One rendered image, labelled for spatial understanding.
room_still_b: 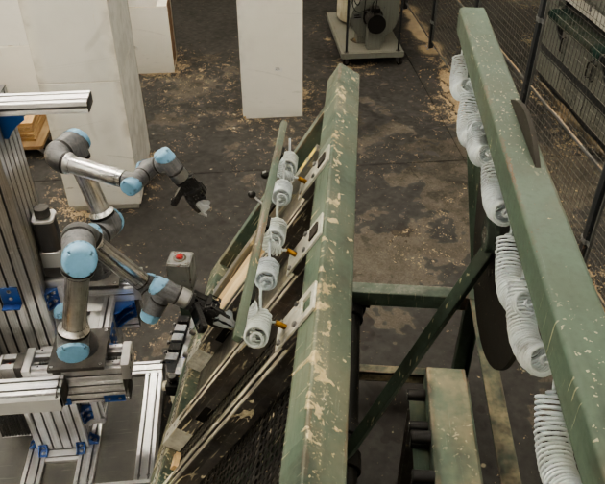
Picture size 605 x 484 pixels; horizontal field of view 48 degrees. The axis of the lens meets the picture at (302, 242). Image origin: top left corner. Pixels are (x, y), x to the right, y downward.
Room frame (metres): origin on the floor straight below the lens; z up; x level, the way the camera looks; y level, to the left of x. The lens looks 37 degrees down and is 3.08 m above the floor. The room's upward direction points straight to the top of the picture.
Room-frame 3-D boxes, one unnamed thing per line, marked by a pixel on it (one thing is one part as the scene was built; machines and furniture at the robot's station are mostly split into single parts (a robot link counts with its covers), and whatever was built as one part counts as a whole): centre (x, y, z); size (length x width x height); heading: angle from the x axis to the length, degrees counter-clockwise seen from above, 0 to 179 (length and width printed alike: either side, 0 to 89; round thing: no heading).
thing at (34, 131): (5.52, 2.55, 0.15); 0.61 x 0.52 x 0.31; 5
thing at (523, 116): (1.64, -0.57, 1.85); 0.80 x 0.06 x 0.80; 175
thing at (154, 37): (7.30, 1.71, 0.36); 0.58 x 0.45 x 0.72; 95
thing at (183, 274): (2.68, 0.62, 0.84); 0.12 x 0.12 x 0.18; 85
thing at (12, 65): (6.41, 2.63, 0.36); 0.80 x 0.58 x 0.72; 5
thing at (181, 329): (2.24, 0.58, 0.69); 0.50 x 0.14 x 0.24; 175
